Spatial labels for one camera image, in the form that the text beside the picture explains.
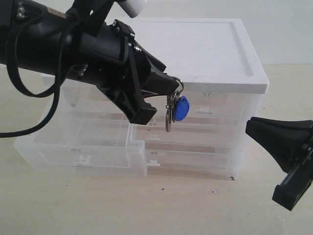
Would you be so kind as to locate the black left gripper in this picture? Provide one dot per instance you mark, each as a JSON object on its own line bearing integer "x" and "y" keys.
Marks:
{"x": 122, "y": 70}

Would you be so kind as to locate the clear bottom drawer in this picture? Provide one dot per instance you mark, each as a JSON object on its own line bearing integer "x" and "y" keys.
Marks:
{"x": 202, "y": 161}

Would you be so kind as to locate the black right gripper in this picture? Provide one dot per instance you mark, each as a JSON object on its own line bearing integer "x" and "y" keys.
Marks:
{"x": 290, "y": 143}

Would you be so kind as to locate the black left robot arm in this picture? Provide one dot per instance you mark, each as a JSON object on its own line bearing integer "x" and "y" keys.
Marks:
{"x": 38, "y": 38}

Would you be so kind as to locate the white plastic drawer cabinet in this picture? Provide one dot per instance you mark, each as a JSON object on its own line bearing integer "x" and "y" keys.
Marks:
{"x": 208, "y": 55}

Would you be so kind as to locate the clear drawer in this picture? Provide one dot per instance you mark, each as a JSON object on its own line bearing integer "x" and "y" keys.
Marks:
{"x": 85, "y": 143}
{"x": 202, "y": 161}
{"x": 194, "y": 131}
{"x": 223, "y": 105}

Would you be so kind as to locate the key bunch with blue fob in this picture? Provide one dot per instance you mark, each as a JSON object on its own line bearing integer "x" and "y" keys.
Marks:
{"x": 178, "y": 106}

